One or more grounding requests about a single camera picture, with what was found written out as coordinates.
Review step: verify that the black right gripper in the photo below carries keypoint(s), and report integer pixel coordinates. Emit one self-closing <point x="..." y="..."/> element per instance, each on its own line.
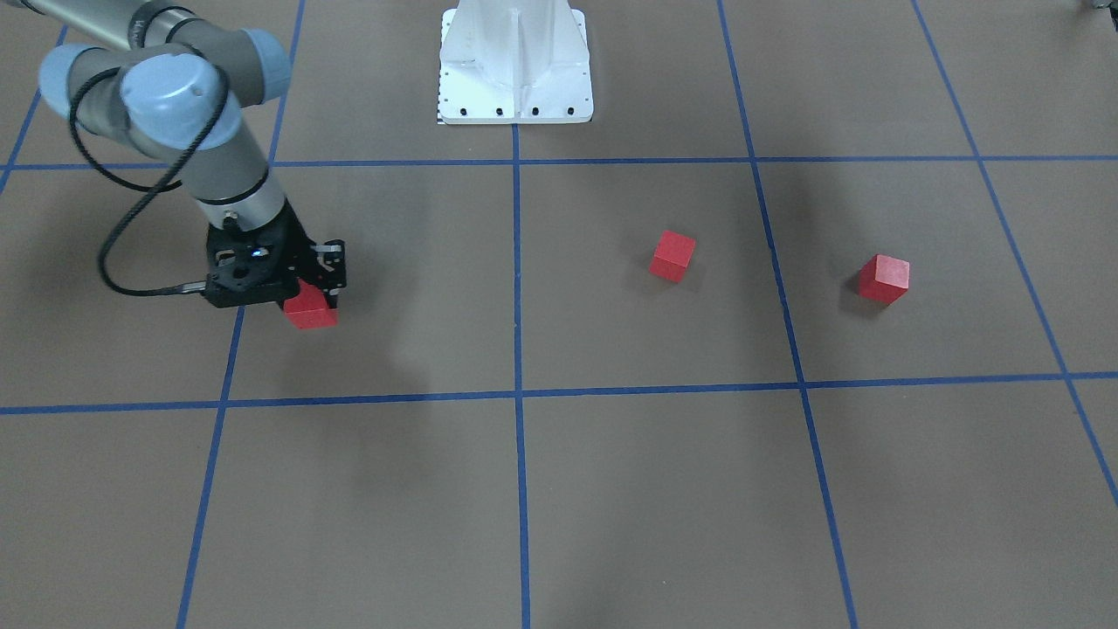
<point x="295" y="246"/>

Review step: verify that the red block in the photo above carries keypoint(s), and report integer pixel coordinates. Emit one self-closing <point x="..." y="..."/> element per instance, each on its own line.
<point x="309" y="308"/>
<point x="672" y="256"/>
<point x="884" y="279"/>

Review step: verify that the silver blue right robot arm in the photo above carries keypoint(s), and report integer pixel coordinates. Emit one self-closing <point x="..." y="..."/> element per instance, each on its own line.
<point x="155" y="104"/>

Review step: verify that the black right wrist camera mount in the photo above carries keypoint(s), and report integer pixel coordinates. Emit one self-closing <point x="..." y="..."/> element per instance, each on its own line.
<point x="240" y="274"/>

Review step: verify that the white pedestal column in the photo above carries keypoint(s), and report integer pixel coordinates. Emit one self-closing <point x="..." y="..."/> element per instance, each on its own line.
<point x="514" y="63"/>

